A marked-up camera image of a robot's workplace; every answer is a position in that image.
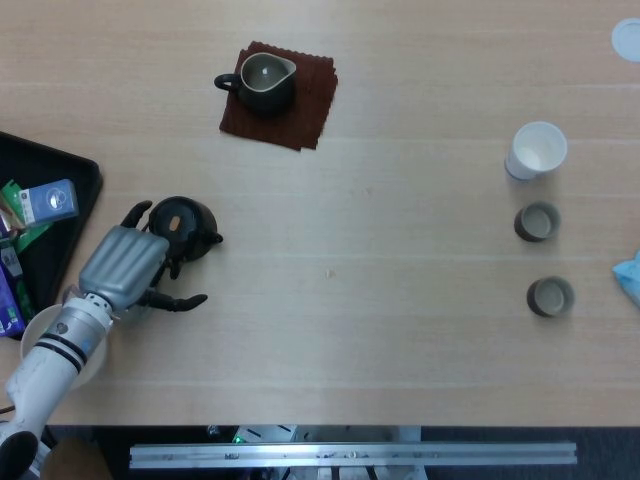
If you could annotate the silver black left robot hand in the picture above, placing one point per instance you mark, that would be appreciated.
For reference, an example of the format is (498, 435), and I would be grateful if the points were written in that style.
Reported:
(122, 265)

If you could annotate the dark brown teacup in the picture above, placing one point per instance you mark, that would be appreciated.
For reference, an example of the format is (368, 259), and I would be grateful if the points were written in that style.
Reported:
(550, 297)
(537, 222)

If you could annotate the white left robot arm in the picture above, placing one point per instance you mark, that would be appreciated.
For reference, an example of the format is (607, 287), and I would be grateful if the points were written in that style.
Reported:
(50, 360)

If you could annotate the green packet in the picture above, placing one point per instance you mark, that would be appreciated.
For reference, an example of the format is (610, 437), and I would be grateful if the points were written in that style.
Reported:
(30, 238)

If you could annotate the blue tissue packet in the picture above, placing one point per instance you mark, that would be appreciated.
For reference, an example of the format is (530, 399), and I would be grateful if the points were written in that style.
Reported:
(50, 200)

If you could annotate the large beige bowl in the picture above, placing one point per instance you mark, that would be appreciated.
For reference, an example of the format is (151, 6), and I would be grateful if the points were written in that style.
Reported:
(95, 360)

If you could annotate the small black white packet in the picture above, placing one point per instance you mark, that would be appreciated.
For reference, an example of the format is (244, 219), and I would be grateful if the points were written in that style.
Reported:
(10, 260)

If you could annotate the black tray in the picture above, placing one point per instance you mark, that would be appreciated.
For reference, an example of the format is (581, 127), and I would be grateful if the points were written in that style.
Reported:
(60, 165)

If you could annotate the purple packet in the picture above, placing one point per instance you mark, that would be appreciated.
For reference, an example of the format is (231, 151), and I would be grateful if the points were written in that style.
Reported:
(7, 300)

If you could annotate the red-brown cloth mat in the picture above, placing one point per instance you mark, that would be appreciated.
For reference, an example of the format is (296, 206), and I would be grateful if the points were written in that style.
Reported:
(280, 132)

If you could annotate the white paper cup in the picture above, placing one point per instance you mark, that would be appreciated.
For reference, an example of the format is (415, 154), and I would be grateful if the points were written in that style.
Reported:
(537, 150)

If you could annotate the white round table cap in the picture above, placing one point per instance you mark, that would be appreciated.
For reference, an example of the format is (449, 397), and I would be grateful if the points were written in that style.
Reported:
(627, 40)

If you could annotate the aluminium rail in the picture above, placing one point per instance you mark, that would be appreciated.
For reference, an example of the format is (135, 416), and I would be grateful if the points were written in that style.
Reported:
(350, 455)

